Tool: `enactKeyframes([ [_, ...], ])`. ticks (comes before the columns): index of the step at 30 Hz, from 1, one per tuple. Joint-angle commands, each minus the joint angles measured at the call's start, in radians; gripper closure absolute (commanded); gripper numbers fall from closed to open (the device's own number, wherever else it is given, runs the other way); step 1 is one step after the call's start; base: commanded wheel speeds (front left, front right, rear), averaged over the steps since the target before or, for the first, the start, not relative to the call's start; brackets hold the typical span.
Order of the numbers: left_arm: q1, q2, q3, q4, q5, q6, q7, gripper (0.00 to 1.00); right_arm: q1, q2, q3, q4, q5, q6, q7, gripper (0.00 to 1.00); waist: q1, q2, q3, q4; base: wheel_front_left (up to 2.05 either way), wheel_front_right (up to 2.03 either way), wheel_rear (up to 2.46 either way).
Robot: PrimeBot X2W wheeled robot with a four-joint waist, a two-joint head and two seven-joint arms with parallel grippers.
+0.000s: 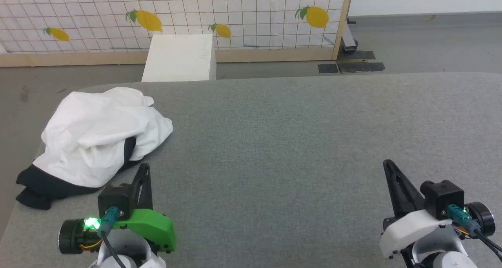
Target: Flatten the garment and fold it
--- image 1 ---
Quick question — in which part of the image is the grey metal partition foot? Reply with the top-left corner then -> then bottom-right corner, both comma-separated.
340,19 -> 358,52

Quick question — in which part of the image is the black cable teal plug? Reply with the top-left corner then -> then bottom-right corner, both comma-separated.
99,206 -> 127,268
446,205 -> 502,261

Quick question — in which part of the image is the right black cable teal plug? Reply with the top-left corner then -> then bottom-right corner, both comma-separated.
446,205 -> 502,261

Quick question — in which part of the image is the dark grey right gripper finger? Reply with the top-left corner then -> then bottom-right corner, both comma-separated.
383,159 -> 426,219

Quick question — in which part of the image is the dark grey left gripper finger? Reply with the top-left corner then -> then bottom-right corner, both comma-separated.
131,163 -> 153,211

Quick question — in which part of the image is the lemon print partition screen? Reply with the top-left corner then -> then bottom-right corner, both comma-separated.
0,0 -> 354,67

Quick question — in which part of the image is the grey fabric sofa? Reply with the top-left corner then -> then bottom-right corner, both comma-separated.
0,72 -> 502,268

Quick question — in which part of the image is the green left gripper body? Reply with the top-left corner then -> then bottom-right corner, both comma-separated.
59,208 -> 177,255

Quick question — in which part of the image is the white shirt with black sleeves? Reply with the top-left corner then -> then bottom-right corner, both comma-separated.
16,87 -> 174,210

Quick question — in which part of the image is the white box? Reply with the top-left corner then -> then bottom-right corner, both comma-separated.
141,34 -> 217,82

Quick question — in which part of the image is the left black cable teal plug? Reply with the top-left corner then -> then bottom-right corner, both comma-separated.
99,206 -> 127,268

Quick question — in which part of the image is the large black floor mat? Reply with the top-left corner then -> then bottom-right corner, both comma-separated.
336,50 -> 386,74

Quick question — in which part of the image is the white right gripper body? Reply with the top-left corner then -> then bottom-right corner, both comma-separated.
379,202 -> 496,259

